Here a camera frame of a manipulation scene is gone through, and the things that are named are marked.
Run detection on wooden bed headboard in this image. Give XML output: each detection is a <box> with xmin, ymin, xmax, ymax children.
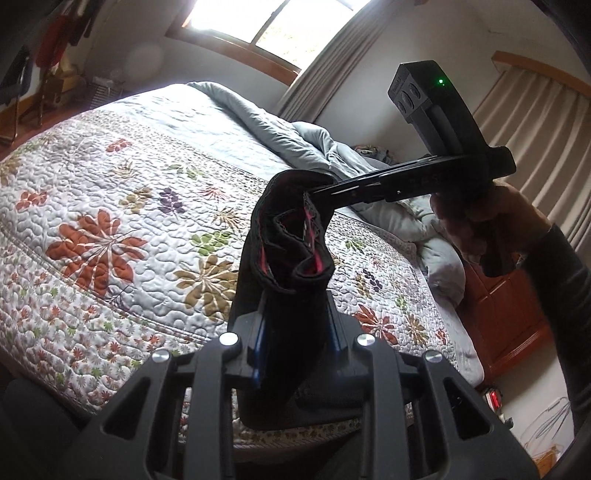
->
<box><xmin>457</xmin><ymin>258</ymin><xmax>550</xmax><ymax>374</ymax></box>

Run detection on black metal frame chair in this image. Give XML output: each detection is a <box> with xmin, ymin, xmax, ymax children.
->
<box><xmin>0</xmin><ymin>46</ymin><xmax>34</xmax><ymax>145</ymax></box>

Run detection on red garment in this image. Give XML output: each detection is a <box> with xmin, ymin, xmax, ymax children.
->
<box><xmin>34</xmin><ymin>9</ymin><xmax>75</xmax><ymax>70</ymax></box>

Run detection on grey duvet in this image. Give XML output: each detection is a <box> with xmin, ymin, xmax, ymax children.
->
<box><xmin>187</xmin><ymin>80</ymin><xmax>467</xmax><ymax>308</ymax></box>

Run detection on wooden framed window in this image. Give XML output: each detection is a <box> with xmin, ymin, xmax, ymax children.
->
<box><xmin>166</xmin><ymin>0</ymin><xmax>370</xmax><ymax>86</ymax></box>

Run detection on patterned pillow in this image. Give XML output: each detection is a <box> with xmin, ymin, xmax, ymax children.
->
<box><xmin>353</xmin><ymin>144</ymin><xmax>393</xmax><ymax>165</ymax></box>

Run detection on beige curtain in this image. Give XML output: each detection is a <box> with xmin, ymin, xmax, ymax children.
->
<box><xmin>466</xmin><ymin>60</ymin><xmax>591</xmax><ymax>259</ymax></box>

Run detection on black jacket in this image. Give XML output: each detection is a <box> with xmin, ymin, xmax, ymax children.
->
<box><xmin>60</xmin><ymin>0</ymin><xmax>99</xmax><ymax>47</ymax></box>

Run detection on wooden curtain pelmet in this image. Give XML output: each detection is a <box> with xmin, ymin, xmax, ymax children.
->
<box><xmin>492</xmin><ymin>50</ymin><xmax>591</xmax><ymax>95</ymax></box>

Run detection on person's left leg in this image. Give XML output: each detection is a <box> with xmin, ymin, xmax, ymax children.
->
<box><xmin>0</xmin><ymin>378</ymin><xmax>93</xmax><ymax>480</ymax></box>

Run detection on black pants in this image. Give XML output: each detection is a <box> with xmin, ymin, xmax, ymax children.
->
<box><xmin>233</xmin><ymin>170</ymin><xmax>365</xmax><ymax>432</ymax></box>

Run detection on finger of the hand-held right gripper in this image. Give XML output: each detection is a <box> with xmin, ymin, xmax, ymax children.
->
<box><xmin>318</xmin><ymin>154</ymin><xmax>468</xmax><ymax>191</ymax></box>
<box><xmin>305</xmin><ymin>178</ymin><xmax>398</xmax><ymax>210</ymax></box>

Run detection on grey curtain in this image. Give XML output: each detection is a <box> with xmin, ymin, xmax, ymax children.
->
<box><xmin>277</xmin><ymin>0</ymin><xmax>416</xmax><ymax>130</ymax></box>

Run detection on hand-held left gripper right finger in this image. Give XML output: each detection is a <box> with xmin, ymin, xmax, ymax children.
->
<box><xmin>325</xmin><ymin>291</ymin><xmax>523</xmax><ymax>480</ymax></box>

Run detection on person's right hand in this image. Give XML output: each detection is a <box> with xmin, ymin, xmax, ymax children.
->
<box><xmin>429</xmin><ymin>182</ymin><xmax>551</xmax><ymax>278</ymax></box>

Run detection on yellow cardboard box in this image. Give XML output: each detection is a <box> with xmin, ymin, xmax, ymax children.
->
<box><xmin>46</xmin><ymin>69</ymin><xmax>86</xmax><ymax>99</ymax></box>

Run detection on floral quilted bedspread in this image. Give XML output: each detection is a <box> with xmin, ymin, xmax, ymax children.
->
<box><xmin>0</xmin><ymin>83</ymin><xmax>485</xmax><ymax>455</ymax></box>

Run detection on wire rack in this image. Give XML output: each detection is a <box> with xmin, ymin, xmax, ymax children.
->
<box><xmin>521</xmin><ymin>396</ymin><xmax>574</xmax><ymax>463</ymax></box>

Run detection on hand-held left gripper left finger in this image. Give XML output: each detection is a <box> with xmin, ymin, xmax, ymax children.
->
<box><xmin>65</xmin><ymin>295</ymin><xmax>269</xmax><ymax>480</ymax></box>

